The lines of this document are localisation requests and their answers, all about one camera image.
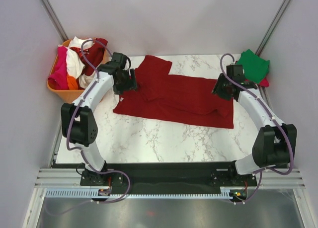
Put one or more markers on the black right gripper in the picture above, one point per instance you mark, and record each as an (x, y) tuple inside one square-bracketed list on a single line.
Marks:
[(217, 88)]

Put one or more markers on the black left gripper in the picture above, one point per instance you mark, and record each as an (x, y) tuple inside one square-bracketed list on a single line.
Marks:
[(118, 90)]

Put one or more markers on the dark red t-shirt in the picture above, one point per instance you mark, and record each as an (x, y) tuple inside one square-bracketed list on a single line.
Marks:
[(175, 98)]

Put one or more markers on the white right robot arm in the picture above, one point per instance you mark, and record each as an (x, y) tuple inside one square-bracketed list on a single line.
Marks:
[(275, 142)]

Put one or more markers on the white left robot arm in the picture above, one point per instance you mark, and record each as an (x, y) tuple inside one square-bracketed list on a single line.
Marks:
[(79, 126)]

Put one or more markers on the green folded t-shirt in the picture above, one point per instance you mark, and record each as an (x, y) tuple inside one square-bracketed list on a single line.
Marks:
[(255, 68)]

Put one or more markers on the pink folded t-shirt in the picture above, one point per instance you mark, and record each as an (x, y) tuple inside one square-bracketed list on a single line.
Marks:
[(264, 83)]

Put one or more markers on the cream t-shirt in basket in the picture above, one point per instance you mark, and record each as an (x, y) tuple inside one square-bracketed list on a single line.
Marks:
[(86, 76)]

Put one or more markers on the dark red shirt in basket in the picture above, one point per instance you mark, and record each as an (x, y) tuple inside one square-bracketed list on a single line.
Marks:
[(93, 51)]

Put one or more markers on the orange t-shirt in basket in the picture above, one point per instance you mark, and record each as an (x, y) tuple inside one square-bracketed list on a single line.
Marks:
[(72, 83)]

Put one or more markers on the white t-shirt in basket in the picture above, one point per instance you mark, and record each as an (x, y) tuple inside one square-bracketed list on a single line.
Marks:
[(74, 58)]

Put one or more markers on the orange plastic basket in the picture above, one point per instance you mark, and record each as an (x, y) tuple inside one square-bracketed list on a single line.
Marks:
[(69, 96)]

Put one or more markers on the pink t-shirt in basket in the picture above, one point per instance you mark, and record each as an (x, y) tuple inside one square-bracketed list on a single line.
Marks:
[(58, 79)]

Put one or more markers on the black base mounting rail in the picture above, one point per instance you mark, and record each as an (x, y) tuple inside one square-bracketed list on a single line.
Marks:
[(169, 177)]

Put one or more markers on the aluminium frame post right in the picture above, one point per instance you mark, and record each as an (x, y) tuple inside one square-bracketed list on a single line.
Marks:
[(272, 26)]

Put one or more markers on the aluminium frame post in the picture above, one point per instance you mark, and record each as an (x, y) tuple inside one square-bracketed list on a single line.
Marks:
[(54, 19), (272, 26)]

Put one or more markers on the aluminium frame post left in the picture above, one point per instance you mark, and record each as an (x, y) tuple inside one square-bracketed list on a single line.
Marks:
[(54, 19)]

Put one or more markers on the white slotted cable duct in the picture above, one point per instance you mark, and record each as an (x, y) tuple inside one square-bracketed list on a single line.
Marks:
[(98, 193)]

